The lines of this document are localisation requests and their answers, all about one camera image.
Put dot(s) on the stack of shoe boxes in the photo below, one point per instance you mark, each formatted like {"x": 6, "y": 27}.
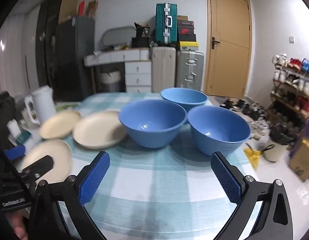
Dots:
{"x": 186, "y": 34}

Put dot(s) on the teal checkered tablecloth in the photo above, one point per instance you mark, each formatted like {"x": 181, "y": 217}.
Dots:
{"x": 167, "y": 193}

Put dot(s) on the purple plastic bag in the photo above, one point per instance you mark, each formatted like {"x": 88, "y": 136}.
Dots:
{"x": 304, "y": 134}

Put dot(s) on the dark tall cabinet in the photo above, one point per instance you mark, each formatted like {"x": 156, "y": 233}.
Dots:
{"x": 45, "y": 43}

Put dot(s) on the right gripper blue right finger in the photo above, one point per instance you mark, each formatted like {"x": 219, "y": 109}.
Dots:
{"x": 274, "y": 220}

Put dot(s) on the dark grey refrigerator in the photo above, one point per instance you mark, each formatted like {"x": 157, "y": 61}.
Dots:
{"x": 74, "y": 41}

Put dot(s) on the white bucket on floor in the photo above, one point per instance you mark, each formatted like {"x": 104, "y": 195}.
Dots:
{"x": 273, "y": 152}

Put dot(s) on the teal suitcase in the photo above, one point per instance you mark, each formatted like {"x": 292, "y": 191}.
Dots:
{"x": 166, "y": 24}

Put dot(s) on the teal lidded container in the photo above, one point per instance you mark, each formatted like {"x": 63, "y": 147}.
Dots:
{"x": 23, "y": 137}

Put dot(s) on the beige suitcase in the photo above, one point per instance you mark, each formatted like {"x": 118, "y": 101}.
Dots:
{"x": 163, "y": 70}

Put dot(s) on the blue bowl back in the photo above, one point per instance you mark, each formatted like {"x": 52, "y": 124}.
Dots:
{"x": 185, "y": 97}

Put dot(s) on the grey arched frame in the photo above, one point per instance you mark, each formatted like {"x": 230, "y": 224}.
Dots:
{"x": 117, "y": 37}

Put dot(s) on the cardboard box on floor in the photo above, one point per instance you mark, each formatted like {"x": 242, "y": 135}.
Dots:
{"x": 299, "y": 163}

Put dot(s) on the woven laundry basket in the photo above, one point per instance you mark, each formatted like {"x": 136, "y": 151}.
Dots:
{"x": 110, "y": 81}

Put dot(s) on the white electric kettle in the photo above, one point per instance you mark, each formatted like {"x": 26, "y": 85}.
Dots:
{"x": 40, "y": 105}

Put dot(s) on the silver suitcase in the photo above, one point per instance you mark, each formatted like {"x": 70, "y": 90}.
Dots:
{"x": 189, "y": 69}

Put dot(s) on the white cup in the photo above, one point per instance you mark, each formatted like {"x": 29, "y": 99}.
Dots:
{"x": 14, "y": 128}

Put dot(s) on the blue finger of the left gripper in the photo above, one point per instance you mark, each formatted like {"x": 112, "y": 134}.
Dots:
{"x": 38, "y": 168}
{"x": 16, "y": 152}

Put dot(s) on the white drawer desk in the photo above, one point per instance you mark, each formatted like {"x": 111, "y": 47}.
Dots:
{"x": 134, "y": 66}

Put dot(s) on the blue bowl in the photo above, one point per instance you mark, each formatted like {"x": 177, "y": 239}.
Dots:
{"x": 185, "y": 97}
{"x": 153, "y": 123}
{"x": 216, "y": 129}

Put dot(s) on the wooden shoe rack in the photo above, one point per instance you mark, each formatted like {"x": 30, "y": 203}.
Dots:
{"x": 290, "y": 92}

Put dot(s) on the black bag on desk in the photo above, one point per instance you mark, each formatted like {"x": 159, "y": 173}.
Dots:
{"x": 142, "y": 39}

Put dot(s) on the person's left hand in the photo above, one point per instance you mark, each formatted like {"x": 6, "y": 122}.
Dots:
{"x": 15, "y": 219}

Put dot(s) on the wooden door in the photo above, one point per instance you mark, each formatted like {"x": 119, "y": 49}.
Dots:
{"x": 229, "y": 45}

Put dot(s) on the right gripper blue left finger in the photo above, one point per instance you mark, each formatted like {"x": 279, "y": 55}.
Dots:
{"x": 47, "y": 221}

